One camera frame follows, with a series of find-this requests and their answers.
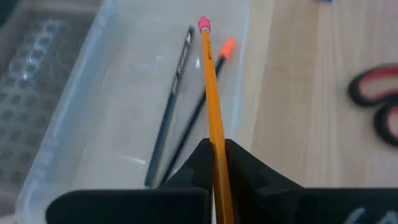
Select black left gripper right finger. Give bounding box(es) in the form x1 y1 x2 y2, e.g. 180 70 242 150
224 139 398 224

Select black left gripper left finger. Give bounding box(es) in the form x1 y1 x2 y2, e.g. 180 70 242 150
45 138 215 224

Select dark blue silver pencil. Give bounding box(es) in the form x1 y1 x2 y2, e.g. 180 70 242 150
144 25 196 189

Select yellow pencil with pink eraser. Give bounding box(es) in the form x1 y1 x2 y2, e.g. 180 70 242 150
198 14 236 224

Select red and black scissors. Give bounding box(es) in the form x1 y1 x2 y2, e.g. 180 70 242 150
347 63 398 147

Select black pencil orange eraser cap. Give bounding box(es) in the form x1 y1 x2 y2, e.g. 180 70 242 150
159 37 236 187

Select clear plastic pencil box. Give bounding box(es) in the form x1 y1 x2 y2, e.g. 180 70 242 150
15 0 249 224

